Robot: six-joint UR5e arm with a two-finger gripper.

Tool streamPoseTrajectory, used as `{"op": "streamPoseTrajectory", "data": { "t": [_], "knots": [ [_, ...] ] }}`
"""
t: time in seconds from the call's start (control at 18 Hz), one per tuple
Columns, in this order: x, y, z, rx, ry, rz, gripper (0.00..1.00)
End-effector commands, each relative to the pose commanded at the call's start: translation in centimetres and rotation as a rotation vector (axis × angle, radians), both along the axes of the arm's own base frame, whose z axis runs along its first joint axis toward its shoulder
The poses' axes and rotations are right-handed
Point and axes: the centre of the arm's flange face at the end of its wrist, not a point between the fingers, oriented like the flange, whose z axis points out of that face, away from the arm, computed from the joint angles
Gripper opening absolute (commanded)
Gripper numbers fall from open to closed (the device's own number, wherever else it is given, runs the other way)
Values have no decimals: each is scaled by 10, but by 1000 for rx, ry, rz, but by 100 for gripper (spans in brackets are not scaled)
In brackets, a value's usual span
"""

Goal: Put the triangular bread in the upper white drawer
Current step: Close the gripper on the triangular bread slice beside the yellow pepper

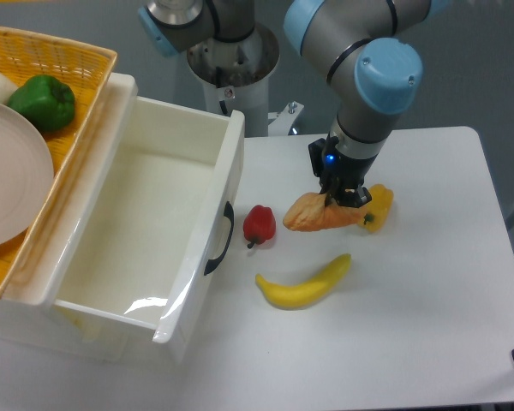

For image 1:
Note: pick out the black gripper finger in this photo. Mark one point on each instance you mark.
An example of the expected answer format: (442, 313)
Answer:
(353, 197)
(328, 187)

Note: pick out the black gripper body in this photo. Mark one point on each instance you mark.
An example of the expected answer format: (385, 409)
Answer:
(342, 160)

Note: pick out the yellow bell pepper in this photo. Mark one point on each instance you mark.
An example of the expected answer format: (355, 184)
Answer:
(378, 208)

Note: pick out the yellow banana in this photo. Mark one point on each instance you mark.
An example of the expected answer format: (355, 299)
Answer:
(308, 292)

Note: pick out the orange triangle bread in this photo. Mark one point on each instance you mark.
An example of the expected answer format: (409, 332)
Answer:
(309, 213)

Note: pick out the white drawer cabinet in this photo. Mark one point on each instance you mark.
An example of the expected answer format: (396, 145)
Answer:
(28, 310)

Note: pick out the black drawer handle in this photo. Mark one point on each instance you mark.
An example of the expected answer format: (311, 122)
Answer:
(224, 236)

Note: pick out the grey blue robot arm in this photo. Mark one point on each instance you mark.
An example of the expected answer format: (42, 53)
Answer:
(353, 45)

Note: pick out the open upper white drawer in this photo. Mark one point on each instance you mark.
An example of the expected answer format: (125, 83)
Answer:
(141, 257)

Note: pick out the red bell pepper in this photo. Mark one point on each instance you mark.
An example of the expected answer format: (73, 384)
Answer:
(259, 226)

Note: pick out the yellow woven basket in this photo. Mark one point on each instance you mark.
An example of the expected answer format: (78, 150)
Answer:
(61, 81)

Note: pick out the beige ribbed plate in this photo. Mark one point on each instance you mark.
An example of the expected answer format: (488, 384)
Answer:
(26, 173)

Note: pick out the green bell pepper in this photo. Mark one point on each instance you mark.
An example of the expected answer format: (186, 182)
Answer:
(46, 102)

